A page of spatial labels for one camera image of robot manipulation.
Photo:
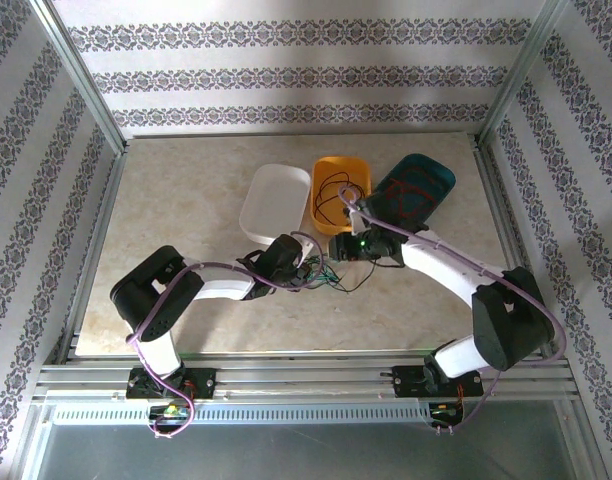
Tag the teal plastic container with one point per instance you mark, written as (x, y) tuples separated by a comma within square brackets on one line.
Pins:
[(438, 175)]

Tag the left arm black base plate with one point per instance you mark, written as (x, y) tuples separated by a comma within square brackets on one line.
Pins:
[(206, 382)]

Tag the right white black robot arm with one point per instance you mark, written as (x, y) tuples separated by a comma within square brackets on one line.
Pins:
[(511, 320)]

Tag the aluminium mounting rail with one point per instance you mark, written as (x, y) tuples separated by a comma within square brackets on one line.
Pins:
[(306, 375)]

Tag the white plastic container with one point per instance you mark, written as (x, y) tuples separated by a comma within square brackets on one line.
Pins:
[(273, 202)]

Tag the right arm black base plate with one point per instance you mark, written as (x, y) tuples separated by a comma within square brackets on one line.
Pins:
[(408, 382)]

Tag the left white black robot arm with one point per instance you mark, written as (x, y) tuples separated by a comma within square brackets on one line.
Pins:
[(151, 300)]

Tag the orange plastic container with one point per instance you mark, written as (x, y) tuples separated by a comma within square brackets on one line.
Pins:
[(331, 167)]

